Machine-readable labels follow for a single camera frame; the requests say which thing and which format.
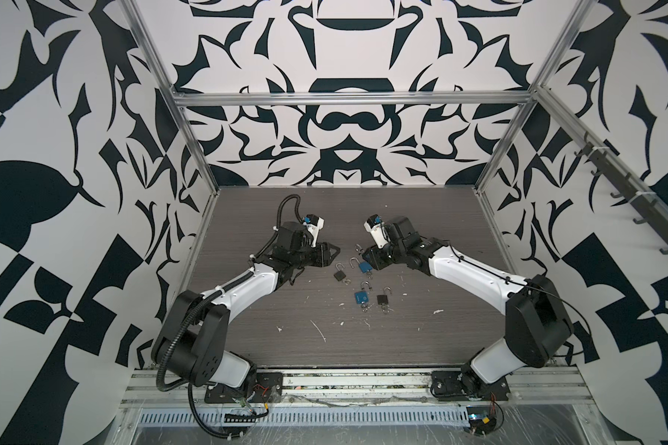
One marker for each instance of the small circuit board right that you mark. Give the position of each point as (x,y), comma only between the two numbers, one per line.
(485,422)

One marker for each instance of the white slotted cable duct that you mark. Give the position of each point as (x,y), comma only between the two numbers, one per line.
(454,416)

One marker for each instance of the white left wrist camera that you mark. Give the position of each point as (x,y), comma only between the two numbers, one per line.
(313,224)

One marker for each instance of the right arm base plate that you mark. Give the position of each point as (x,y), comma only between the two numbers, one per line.
(459,386)

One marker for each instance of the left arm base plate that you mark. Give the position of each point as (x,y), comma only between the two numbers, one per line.
(258,387)

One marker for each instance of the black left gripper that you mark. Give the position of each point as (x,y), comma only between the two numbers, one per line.
(322,254)

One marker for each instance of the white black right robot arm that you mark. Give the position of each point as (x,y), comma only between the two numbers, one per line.
(536,321)

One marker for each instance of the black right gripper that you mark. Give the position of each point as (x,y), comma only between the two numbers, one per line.
(375,259)

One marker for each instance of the aluminium frame post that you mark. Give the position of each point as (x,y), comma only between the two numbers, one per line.
(143,39)
(562,44)

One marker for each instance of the aluminium frame post left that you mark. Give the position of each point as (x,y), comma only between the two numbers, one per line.
(143,39)

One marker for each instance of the grey hook rack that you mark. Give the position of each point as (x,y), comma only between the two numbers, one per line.
(627,187)

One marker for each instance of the aluminium frame post right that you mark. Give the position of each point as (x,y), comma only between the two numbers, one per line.
(562,44)

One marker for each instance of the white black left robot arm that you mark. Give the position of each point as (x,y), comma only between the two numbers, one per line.
(191,346)

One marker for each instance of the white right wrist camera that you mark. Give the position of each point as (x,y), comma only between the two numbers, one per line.
(374,225)

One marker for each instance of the aluminium frame crossbar back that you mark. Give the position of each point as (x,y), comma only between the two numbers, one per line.
(352,98)

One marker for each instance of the blue padlock lower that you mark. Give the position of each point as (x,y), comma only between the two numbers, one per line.
(362,296)

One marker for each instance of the blue padlock upper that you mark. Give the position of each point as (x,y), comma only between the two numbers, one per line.
(363,266)

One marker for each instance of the blue padlock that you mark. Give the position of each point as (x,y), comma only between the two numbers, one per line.
(362,296)
(363,266)

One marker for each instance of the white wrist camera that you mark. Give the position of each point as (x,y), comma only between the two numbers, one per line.
(374,225)
(313,224)

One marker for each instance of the aluminium front rail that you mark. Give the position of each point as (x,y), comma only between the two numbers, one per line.
(343,386)

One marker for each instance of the black padlock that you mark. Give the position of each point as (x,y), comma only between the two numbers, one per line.
(340,274)
(383,300)

